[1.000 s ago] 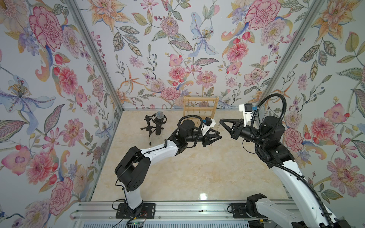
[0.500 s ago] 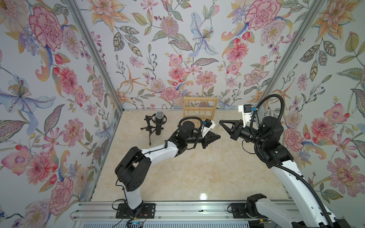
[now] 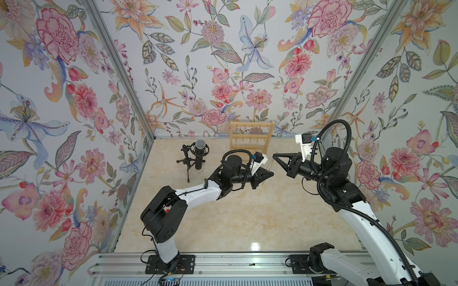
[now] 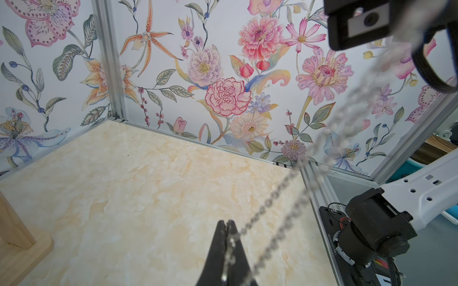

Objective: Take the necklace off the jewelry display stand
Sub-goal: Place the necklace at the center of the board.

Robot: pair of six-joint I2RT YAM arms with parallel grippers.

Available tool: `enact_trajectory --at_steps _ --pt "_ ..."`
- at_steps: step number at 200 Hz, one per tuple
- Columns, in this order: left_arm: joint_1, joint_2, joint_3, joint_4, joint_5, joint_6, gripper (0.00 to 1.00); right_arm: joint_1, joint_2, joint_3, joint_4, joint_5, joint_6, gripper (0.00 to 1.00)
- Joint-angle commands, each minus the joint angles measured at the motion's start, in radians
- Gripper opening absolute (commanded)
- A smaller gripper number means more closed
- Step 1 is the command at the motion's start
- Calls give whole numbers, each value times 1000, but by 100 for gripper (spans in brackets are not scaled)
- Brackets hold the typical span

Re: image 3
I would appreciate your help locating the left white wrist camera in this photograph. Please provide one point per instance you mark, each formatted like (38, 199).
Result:
(258, 159)

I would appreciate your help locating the wooden jewelry display stand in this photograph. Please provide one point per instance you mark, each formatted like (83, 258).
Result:
(251, 136)

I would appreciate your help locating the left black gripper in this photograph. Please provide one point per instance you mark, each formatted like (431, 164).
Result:
(256, 179)

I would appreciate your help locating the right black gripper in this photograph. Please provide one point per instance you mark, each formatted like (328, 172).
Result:
(291, 170)

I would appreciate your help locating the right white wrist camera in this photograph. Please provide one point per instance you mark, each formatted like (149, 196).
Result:
(306, 142)

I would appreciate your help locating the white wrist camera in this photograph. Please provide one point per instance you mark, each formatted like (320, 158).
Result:
(258, 159)
(306, 142)

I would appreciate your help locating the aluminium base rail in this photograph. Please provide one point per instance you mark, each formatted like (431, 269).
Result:
(196, 265)

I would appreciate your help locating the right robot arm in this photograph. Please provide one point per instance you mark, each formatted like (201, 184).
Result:
(392, 266)

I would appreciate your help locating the black microphone with mesh head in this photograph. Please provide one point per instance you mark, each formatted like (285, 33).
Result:
(201, 149)

